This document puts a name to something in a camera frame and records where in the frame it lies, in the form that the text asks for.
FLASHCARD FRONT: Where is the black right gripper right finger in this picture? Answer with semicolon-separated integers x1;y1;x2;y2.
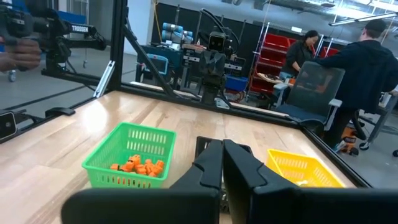
223;139;398;224

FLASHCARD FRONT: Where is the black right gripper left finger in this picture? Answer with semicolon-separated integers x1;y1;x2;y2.
60;139;224;224

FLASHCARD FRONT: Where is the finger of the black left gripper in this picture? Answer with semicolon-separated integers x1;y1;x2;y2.
198;51;214;77
212;51;227;77

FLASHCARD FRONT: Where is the blue plastic bin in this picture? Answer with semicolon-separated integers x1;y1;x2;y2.
224;74;249;93

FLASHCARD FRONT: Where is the yellow plastic basket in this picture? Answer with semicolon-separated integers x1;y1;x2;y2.
266;148;346;189

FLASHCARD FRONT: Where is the red bin shelf rack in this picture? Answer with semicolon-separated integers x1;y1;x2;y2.
248;22;340;98

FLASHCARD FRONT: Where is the green plastic basket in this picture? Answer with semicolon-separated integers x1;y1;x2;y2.
81;121;177;190

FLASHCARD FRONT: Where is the black plastic basket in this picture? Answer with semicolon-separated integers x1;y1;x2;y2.
195;136;254;162

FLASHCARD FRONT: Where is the person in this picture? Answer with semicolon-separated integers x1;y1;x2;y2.
281;29;320;78
313;19;398;150

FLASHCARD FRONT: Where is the orange wheeled machine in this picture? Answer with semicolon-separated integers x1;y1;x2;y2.
337;126;361;156

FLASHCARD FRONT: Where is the grey office chair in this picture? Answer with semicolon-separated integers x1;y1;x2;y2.
273;60;346;133

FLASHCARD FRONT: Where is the person's hand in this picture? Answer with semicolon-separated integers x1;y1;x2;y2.
0;37;42;72

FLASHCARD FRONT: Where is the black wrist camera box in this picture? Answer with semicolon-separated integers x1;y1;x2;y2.
207;30;226;52

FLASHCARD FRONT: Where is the silver frame bracket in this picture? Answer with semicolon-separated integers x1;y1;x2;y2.
93;60;116;99

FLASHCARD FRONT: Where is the black small camera box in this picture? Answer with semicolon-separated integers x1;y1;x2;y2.
0;111;18;141

